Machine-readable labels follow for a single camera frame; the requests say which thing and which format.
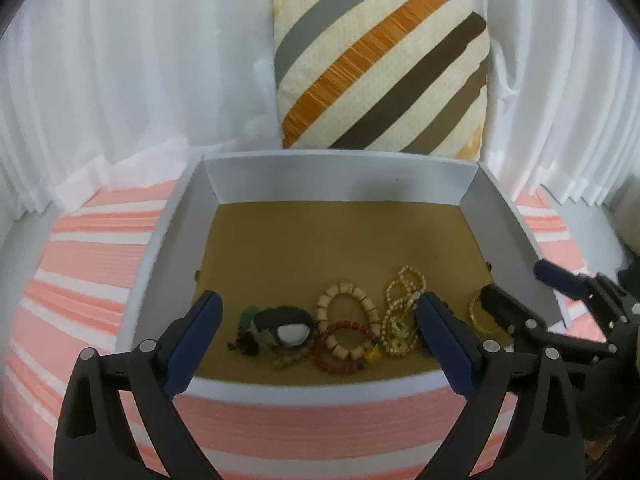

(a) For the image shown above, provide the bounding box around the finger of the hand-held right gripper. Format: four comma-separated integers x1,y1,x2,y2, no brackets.
534,259,621,306
481,285,546,343

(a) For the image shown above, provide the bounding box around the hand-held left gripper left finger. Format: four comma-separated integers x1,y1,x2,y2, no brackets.
54,290,224,480

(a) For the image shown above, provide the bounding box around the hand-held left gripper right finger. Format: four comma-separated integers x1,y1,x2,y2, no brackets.
416,292,586,480

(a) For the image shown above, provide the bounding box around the gold bangle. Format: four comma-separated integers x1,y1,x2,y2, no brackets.
469,292,501,336

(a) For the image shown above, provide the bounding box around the gold chain jewelry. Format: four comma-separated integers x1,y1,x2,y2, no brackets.
381,266,428,358

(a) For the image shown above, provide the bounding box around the black strap wristwatch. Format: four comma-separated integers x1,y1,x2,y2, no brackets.
249,305,316,356

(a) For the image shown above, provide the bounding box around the red bead bracelet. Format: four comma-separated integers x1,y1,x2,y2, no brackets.
313,321,383,375

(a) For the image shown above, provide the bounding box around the cream bead bracelet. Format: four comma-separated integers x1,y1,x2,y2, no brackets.
315,282,381,361

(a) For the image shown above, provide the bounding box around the white cardboard box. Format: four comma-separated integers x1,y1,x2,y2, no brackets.
114,152,568,403

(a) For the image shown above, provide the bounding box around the beige cushion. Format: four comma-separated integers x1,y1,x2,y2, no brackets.
615,200,640,253

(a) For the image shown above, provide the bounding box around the pink white striped blanket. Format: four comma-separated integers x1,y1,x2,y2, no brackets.
0,180,591,480

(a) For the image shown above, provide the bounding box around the striped pillow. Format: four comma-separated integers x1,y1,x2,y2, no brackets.
271,0,491,162

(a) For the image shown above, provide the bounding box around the white curtain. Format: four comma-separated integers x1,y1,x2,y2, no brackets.
0,0,640,216

